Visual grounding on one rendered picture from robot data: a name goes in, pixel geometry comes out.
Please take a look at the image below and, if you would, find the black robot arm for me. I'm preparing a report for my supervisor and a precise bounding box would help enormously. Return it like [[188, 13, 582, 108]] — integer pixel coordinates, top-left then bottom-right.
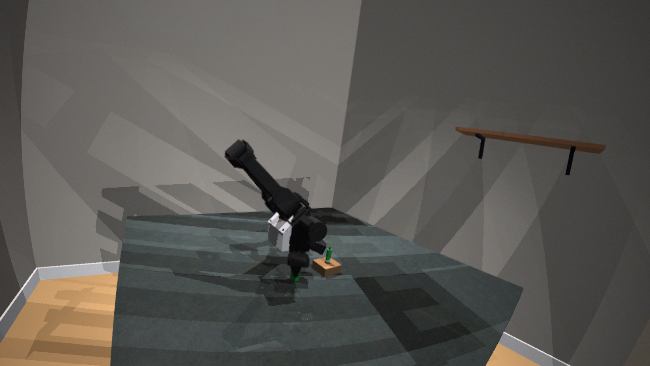
[[224, 139, 327, 255]]

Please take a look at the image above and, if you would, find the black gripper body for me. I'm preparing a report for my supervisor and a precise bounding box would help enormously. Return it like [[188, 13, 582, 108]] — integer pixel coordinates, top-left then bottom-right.
[[288, 228, 310, 267]]

